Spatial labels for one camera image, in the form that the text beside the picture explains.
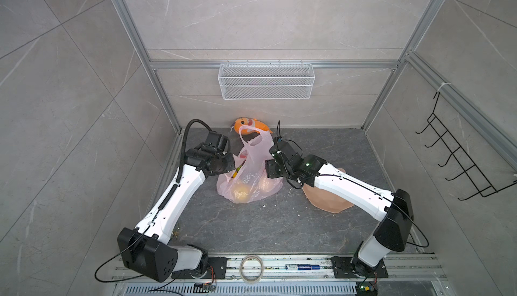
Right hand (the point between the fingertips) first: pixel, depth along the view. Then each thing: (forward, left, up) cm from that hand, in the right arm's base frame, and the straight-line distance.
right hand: (272, 165), depth 80 cm
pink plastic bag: (-1, +11, -12) cm, 16 cm away
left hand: (+1, +17, +2) cm, 17 cm away
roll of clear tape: (-31, +12, -18) cm, 38 cm away
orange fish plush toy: (+37, +14, -10) cm, 41 cm away
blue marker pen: (-33, -10, -19) cm, 39 cm away
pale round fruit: (-6, +13, -13) cm, 19 cm away
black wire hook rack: (-16, -63, +12) cm, 66 cm away
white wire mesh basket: (+45, +2, +10) cm, 46 cm away
